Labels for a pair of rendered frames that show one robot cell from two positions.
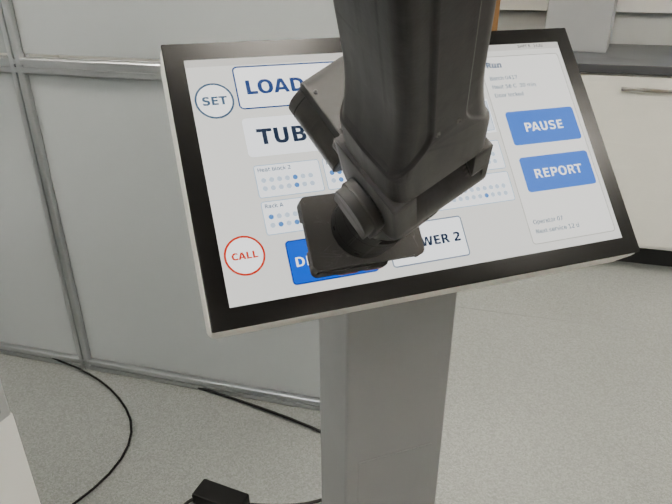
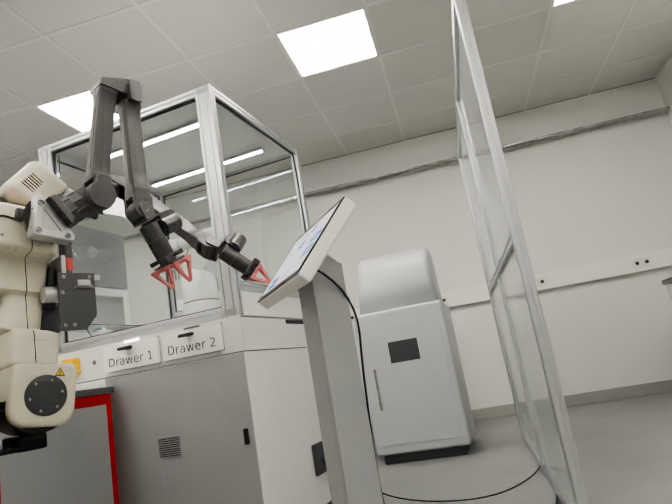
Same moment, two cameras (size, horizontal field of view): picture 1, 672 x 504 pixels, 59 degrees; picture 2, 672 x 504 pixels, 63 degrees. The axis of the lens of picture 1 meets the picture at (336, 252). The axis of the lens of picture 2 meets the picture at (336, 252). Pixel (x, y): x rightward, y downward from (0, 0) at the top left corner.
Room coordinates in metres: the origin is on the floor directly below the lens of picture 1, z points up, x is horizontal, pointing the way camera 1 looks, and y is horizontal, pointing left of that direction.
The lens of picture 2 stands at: (0.67, -2.00, 0.66)
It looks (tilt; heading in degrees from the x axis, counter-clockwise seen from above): 12 degrees up; 86
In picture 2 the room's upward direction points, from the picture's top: 10 degrees counter-clockwise
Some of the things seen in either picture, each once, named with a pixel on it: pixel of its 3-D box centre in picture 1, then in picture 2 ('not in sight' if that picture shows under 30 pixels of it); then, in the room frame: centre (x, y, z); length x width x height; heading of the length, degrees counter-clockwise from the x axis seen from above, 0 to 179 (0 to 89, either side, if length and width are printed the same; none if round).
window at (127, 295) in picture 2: not in sight; (130, 223); (-0.09, 0.48, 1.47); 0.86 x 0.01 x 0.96; 157
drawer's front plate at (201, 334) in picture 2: not in sight; (192, 342); (0.16, 0.35, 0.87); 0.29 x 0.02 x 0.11; 157
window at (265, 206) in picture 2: not in sight; (269, 206); (0.54, 0.71, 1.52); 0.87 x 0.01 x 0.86; 67
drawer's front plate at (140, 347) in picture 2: not in sight; (131, 355); (-0.13, 0.47, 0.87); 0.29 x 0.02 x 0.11; 157
